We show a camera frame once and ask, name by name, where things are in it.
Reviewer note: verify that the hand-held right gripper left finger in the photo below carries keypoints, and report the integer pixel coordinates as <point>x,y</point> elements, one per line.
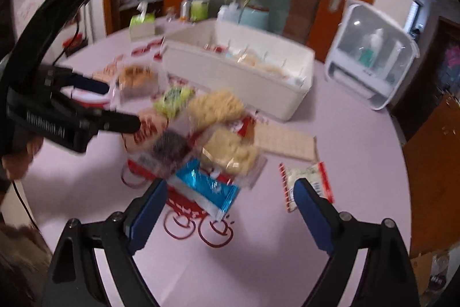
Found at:
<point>147,210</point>

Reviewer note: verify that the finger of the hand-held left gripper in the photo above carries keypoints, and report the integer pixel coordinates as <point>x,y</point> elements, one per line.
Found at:
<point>116,122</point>
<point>90,84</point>

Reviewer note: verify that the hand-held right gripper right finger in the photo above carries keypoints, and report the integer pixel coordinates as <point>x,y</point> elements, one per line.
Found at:
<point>312,217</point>

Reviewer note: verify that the red white snack packet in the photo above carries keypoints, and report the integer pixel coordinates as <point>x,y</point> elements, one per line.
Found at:
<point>305,181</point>

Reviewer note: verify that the brown cookie clear packet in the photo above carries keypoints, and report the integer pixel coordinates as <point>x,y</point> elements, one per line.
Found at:
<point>134,78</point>

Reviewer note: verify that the small green snack packet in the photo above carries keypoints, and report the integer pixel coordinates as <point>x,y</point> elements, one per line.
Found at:
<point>172,101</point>

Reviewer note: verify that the blue foil snack packet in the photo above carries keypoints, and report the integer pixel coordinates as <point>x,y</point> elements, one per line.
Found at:
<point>205,190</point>

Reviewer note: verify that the beige cracker packet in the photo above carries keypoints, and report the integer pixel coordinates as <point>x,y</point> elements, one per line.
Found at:
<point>284,141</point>

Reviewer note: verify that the pale rice cake packet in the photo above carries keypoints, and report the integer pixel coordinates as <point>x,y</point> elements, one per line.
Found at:
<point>230,150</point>

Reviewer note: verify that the white plastic storage bin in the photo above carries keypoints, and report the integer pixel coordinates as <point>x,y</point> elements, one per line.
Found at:
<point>230,87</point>

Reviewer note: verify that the person's left hand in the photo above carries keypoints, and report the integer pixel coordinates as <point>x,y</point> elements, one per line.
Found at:
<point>19,157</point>

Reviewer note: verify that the dark snack clear packet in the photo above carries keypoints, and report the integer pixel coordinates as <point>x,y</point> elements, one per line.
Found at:
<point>169,148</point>

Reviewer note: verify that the green tissue box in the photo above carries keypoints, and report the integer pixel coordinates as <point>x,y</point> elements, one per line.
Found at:
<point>142,24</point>

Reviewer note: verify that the puffed rice snack packet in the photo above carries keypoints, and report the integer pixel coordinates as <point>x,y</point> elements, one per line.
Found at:
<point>215,107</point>

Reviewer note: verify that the small glass jar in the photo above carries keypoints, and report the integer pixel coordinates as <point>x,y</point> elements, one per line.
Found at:
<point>171,12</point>

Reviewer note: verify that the metal lid jar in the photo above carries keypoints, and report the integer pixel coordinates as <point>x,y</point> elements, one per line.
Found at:
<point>184,10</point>

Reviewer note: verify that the cardboard box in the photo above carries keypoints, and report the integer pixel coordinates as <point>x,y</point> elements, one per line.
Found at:
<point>427,274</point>

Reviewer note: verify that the wooden cabinet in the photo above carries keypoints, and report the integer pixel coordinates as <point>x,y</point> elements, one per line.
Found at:
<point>435,166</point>

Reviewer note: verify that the clear bottle green label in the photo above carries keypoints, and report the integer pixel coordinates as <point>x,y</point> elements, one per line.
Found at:
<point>199,6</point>

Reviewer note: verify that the white cosmetics organiser case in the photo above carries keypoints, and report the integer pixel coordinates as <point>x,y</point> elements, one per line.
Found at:
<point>359,84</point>

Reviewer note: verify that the teal canister brown lid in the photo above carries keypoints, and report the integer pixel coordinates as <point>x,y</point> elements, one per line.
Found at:
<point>254,19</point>

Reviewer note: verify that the white bottle teal label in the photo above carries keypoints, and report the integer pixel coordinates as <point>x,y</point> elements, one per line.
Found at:
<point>370,53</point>

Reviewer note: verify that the dark wooden door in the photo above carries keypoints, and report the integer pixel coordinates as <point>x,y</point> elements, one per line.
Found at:
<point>442,76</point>

